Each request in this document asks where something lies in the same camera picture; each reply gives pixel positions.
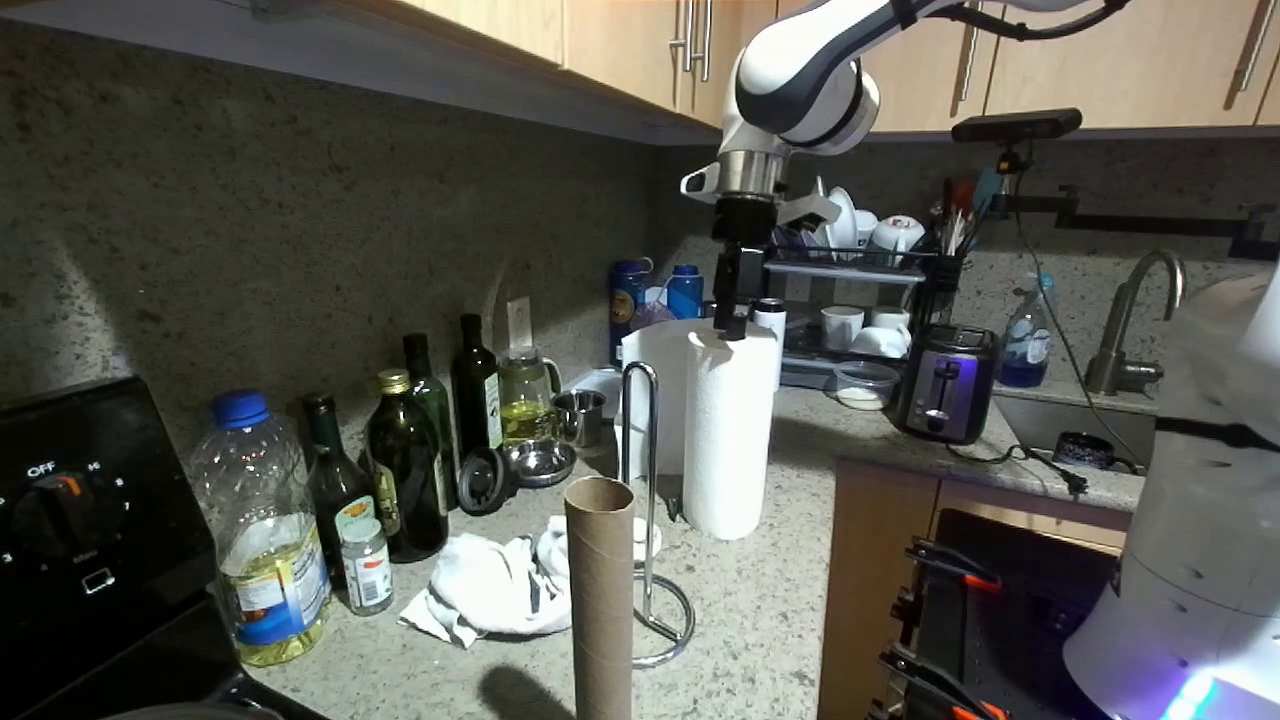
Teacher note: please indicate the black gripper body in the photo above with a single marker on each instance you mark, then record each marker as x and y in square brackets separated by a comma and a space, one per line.
[744, 246]

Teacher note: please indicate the white paper towel roll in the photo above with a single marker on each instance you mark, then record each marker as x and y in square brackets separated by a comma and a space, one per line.
[731, 440]

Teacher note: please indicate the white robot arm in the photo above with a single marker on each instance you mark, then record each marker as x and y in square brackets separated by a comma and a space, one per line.
[803, 83]

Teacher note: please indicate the white ceramic mug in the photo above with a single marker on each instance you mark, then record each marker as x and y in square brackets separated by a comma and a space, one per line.
[890, 338]
[840, 331]
[898, 232]
[839, 223]

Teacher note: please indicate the black dish rack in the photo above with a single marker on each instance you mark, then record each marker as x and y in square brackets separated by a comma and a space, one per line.
[922, 302]

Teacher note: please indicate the dark toaster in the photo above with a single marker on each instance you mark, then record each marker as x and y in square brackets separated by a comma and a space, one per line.
[946, 385]

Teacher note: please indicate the glass oil cruet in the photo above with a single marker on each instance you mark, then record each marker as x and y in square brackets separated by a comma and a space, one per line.
[529, 394]

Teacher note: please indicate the utensil holder with utensils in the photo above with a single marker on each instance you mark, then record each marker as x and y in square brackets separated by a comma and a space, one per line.
[960, 223]

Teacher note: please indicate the small metal bowl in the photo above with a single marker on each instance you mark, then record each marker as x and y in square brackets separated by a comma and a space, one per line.
[541, 460]

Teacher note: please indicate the dark bottle with label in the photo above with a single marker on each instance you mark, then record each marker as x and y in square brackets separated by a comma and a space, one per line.
[477, 402]

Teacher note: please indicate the clear dish soap bottle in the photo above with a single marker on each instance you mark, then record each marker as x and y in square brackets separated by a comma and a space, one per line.
[1024, 342]

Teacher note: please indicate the black round lid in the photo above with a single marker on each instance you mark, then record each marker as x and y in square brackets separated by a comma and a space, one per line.
[483, 482]

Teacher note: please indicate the slim green glass bottle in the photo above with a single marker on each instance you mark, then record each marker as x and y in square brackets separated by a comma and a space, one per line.
[430, 402]

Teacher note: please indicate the orange black clamp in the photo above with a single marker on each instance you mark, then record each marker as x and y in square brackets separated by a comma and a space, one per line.
[954, 567]
[943, 668]

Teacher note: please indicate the olive oil bottle gold cap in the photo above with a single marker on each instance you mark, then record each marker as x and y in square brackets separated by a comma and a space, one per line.
[405, 465]

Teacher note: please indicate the metal kitchen faucet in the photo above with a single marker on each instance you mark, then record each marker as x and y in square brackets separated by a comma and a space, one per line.
[1130, 320]

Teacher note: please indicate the black mounting table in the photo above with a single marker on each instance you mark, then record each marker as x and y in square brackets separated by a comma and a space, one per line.
[1042, 586]

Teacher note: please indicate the dark wine bottle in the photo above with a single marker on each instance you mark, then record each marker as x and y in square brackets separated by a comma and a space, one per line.
[335, 482]

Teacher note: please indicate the small jar white lid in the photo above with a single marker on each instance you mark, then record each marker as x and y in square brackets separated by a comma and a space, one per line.
[364, 567]

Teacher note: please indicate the black stove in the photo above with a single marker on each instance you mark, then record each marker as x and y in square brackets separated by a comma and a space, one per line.
[94, 560]

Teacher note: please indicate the silver wrist camera bar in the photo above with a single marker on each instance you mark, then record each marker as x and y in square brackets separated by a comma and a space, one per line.
[713, 181]

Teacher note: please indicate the wooden wall cabinets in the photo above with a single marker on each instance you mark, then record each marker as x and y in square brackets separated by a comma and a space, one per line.
[627, 43]

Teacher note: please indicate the black stereo camera bar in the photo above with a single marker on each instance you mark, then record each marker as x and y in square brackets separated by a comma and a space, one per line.
[1019, 125]

